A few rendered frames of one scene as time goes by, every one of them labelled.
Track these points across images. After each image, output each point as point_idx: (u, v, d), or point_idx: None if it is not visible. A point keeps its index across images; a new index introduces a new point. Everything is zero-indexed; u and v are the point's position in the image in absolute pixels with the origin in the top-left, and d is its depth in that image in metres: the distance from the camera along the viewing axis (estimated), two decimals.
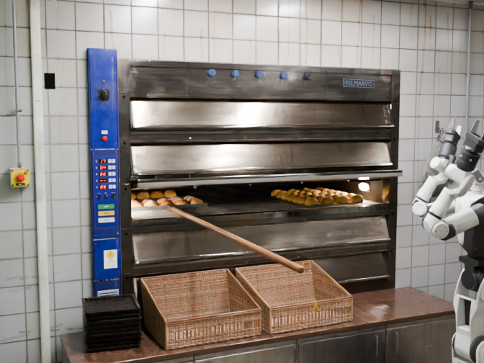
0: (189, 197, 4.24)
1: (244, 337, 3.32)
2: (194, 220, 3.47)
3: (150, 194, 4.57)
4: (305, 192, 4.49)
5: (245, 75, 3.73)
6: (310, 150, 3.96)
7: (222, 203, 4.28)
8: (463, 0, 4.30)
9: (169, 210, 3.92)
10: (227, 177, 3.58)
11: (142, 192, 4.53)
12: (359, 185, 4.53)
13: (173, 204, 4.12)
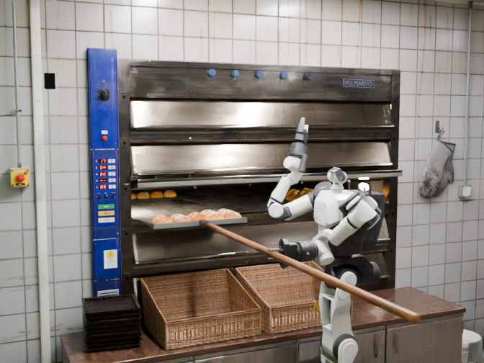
0: (224, 210, 3.62)
1: (244, 337, 3.32)
2: (241, 241, 2.85)
3: (150, 194, 4.57)
4: (305, 192, 4.49)
5: (245, 75, 3.73)
6: (310, 150, 3.96)
7: (222, 203, 4.28)
8: (463, 0, 4.30)
9: (204, 227, 3.31)
10: (227, 177, 3.58)
11: (142, 192, 4.53)
12: (359, 185, 4.53)
13: None
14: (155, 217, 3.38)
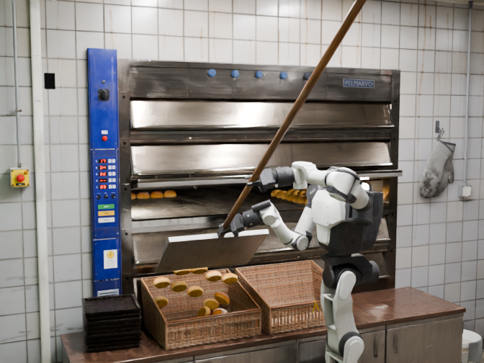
0: (221, 308, 3.64)
1: (244, 337, 3.32)
2: (253, 173, 2.69)
3: (150, 194, 4.57)
4: (305, 192, 4.49)
5: (245, 75, 3.73)
6: (310, 150, 3.96)
7: (222, 203, 4.28)
8: (463, 0, 4.30)
9: (222, 230, 3.07)
10: (227, 177, 3.58)
11: (142, 192, 4.53)
12: None
13: (206, 299, 3.60)
14: (153, 299, 3.48)
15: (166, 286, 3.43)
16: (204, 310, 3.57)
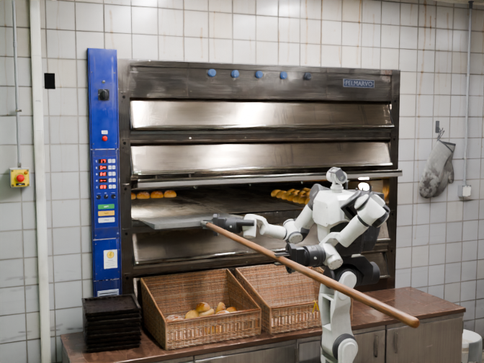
0: (225, 311, 3.61)
1: (244, 337, 3.32)
2: (241, 243, 2.85)
3: (150, 194, 4.57)
4: (305, 192, 4.49)
5: (245, 75, 3.73)
6: (310, 150, 3.96)
7: (222, 203, 4.28)
8: (463, 0, 4.30)
9: (204, 227, 3.31)
10: (227, 177, 3.58)
11: (142, 192, 4.53)
12: (359, 185, 4.53)
13: None
14: None
15: None
16: (207, 333, 3.37)
